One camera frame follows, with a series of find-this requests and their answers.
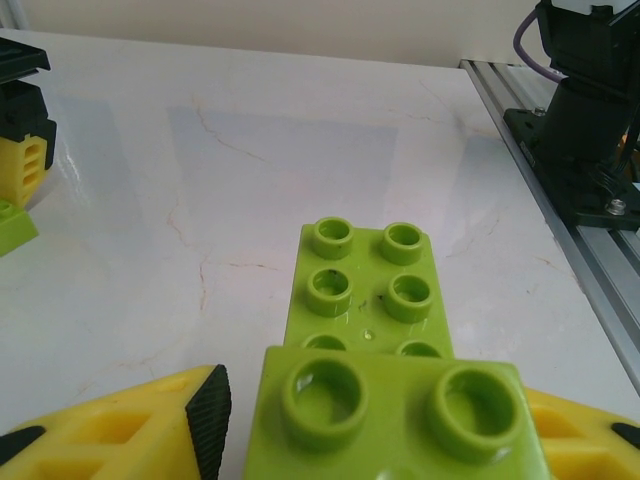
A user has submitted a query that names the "black wire bundle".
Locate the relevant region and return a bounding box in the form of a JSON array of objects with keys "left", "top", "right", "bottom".
[{"left": 582, "top": 112, "right": 640, "bottom": 199}]

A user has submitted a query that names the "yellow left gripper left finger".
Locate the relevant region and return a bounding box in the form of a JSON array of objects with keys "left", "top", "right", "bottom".
[{"left": 0, "top": 363, "right": 232, "bottom": 480}]

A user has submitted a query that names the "square green lego brick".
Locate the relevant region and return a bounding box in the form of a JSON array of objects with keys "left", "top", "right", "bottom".
[{"left": 242, "top": 346, "right": 555, "bottom": 480}]

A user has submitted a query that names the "long green lego brick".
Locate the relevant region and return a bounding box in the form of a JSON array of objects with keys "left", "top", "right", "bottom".
[{"left": 282, "top": 215, "right": 456, "bottom": 362}]

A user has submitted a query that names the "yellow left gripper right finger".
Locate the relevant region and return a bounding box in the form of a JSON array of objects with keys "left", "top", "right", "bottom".
[{"left": 522, "top": 387, "right": 640, "bottom": 480}]

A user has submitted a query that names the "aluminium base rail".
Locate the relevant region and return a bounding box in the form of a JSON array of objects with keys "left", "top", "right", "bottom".
[{"left": 459, "top": 58, "right": 640, "bottom": 394}]

